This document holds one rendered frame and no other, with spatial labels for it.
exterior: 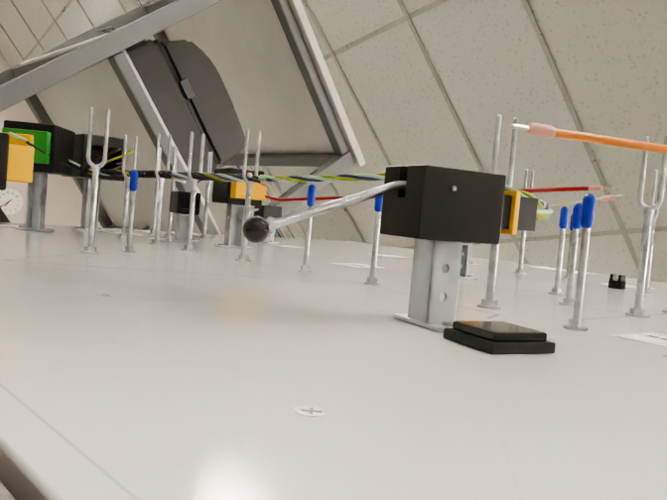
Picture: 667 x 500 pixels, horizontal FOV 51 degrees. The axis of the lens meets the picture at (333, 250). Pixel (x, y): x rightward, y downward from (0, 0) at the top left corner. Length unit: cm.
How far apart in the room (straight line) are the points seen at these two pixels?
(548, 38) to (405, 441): 289
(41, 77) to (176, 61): 31
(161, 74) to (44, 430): 130
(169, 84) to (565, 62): 194
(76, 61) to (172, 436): 116
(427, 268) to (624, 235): 296
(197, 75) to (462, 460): 136
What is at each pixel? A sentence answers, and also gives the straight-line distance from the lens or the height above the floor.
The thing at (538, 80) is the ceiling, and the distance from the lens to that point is 316.
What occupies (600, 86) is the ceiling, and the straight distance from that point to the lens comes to 303.
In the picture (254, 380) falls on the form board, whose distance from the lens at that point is 25.
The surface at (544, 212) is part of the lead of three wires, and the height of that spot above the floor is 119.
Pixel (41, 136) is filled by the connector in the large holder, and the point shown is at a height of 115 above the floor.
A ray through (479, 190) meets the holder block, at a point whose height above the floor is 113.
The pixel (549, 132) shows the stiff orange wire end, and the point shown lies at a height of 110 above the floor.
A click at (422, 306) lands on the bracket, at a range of 41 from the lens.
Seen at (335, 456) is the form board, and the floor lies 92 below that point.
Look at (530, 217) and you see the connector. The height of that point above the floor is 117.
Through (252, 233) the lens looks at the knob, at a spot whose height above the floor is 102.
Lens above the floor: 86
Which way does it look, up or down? 30 degrees up
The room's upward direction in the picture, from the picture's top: 50 degrees clockwise
